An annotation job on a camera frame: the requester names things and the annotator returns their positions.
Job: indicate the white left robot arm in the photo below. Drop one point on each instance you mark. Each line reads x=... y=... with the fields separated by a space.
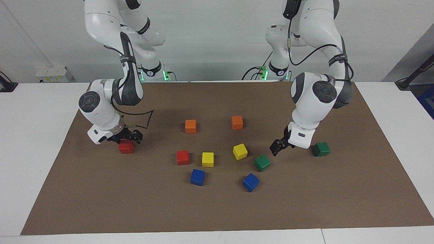
x=308 y=101

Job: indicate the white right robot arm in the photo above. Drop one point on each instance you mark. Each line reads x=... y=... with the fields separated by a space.
x=101 y=112

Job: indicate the brown table mat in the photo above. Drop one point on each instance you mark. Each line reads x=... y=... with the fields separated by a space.
x=217 y=210

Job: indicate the yellow wooden block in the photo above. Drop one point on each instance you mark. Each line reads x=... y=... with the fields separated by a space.
x=240 y=151
x=208 y=159

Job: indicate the white box with yellow labels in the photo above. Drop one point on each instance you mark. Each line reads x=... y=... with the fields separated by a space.
x=54 y=74

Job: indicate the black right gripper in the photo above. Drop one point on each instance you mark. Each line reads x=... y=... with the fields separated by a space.
x=125 y=134

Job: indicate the orange wooden block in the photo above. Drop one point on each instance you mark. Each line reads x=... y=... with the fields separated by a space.
x=237 y=122
x=190 y=126

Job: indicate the blue crate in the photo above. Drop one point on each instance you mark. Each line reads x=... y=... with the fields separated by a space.
x=428 y=101

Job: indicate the blue wooden block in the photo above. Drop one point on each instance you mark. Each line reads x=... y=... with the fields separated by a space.
x=251 y=182
x=197 y=177

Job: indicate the red wooden block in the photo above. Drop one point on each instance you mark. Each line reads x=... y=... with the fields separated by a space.
x=182 y=157
x=126 y=147

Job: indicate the black stand with pole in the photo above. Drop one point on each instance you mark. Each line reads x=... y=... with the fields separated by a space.
x=403 y=83

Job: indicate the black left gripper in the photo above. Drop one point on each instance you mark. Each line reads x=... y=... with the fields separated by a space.
x=288 y=140

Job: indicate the green wooden block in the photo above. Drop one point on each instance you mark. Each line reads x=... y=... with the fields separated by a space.
x=262 y=163
x=321 y=149

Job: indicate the black clamp mount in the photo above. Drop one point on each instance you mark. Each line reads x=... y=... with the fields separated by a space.
x=6 y=86

